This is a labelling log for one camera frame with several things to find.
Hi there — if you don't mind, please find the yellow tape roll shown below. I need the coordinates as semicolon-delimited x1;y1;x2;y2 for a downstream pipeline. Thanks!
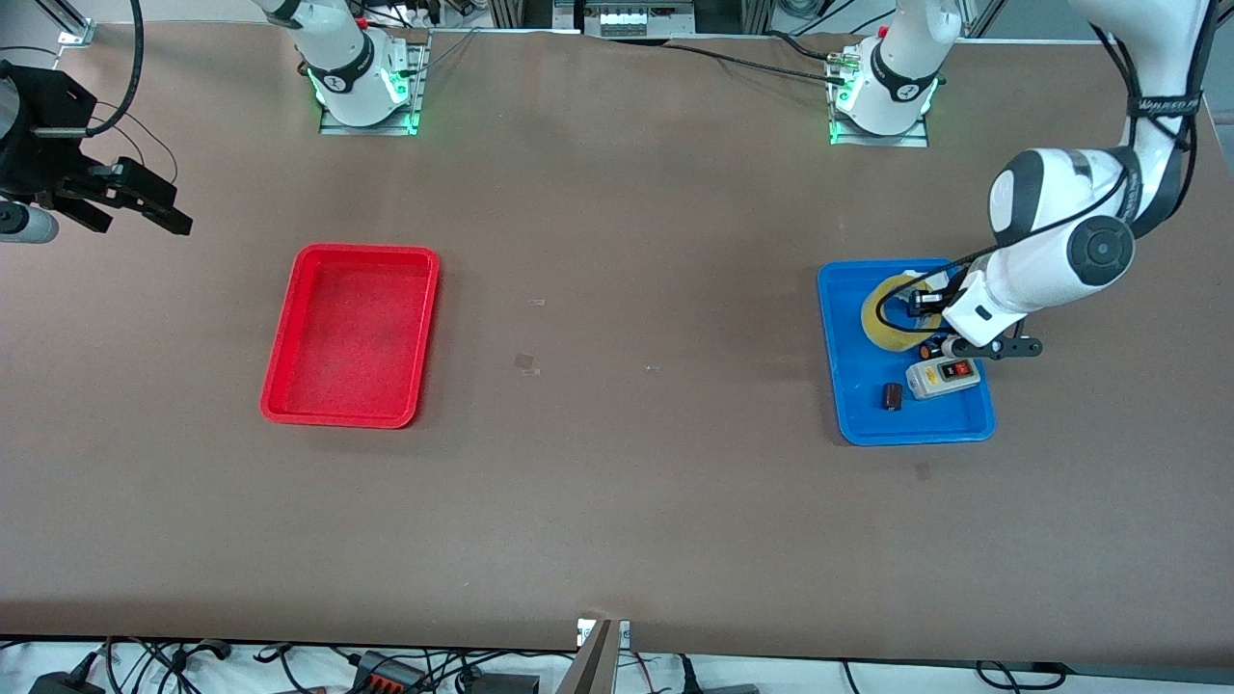
860;272;952;354

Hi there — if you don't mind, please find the black power adapter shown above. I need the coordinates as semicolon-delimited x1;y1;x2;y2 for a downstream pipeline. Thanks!
29;671;107;694

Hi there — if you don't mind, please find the black orange power strip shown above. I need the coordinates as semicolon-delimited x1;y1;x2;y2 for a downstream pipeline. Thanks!
349;651;426;694

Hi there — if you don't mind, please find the grey metal post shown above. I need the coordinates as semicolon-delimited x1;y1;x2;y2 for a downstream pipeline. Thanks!
554;622;619;694

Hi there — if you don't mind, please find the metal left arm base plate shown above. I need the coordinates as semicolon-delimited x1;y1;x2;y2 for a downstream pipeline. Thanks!
827;48;932;148

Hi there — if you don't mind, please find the black floor cable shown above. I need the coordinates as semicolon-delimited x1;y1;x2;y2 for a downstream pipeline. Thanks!
974;659;1073;691

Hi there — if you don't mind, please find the grey socket strip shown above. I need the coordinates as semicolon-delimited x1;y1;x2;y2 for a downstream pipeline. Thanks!
578;0;697;40

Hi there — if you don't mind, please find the blue plastic tray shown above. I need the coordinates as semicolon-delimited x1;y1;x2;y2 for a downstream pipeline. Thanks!
818;258;997;447

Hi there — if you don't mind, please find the black cable on table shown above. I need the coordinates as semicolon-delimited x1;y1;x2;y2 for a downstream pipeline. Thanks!
663;39;851;91

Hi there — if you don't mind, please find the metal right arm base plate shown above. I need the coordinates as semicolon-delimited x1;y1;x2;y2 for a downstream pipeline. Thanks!
318;31;432;137

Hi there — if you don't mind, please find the red plastic tray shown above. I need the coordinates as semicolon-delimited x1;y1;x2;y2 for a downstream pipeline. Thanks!
259;243;442;430

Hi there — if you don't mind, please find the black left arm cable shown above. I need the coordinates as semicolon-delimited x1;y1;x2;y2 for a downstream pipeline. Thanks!
904;0;1218;334

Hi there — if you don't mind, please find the grey push button switch box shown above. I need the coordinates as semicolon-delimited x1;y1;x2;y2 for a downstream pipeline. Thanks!
906;354;982;401

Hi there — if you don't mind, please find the small metal edge plate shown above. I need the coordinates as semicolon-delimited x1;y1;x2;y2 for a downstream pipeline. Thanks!
577;618;632;650

